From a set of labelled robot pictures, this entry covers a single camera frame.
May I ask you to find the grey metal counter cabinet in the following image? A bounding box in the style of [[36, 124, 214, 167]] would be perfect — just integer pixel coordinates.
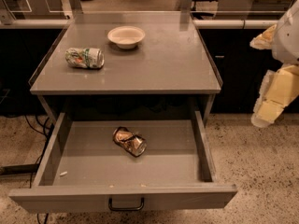
[[31, 11, 221, 116]]

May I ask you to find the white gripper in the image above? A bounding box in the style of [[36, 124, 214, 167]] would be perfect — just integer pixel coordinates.
[[249, 0, 299, 128]]

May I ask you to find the crushed orange soda can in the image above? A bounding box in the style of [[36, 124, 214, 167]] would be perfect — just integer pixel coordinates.
[[112, 127, 147, 157]]

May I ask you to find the black drawer handle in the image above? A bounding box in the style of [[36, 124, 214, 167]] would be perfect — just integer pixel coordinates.
[[108, 197, 145, 212]]

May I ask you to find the white paper bowl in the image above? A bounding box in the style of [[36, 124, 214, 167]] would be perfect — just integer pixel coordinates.
[[107, 26, 145, 49]]

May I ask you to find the crushed green white can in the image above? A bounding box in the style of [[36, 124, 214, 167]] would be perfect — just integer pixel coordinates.
[[64, 48, 105, 69]]

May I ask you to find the open grey top drawer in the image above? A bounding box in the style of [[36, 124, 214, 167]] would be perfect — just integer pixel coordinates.
[[9, 112, 237, 213]]

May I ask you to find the white horizontal rail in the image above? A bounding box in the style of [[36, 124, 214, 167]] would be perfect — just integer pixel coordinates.
[[0, 18, 279, 30]]

